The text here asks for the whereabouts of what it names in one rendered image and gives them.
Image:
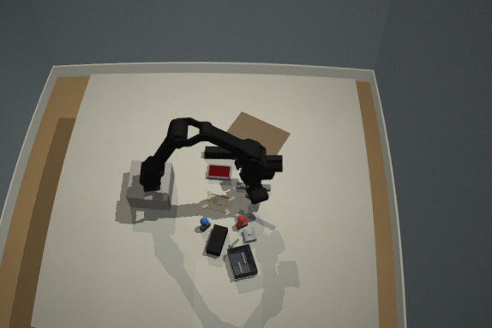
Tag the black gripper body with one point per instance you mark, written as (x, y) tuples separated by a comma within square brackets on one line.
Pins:
[(258, 192)]

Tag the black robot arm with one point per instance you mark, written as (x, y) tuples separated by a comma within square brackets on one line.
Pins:
[(250, 153)]

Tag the brown flat board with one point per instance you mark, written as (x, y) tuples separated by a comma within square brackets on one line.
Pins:
[(249, 127)]

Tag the wooden fail stamp with red knob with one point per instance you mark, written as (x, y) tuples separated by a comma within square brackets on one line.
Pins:
[(241, 222)]

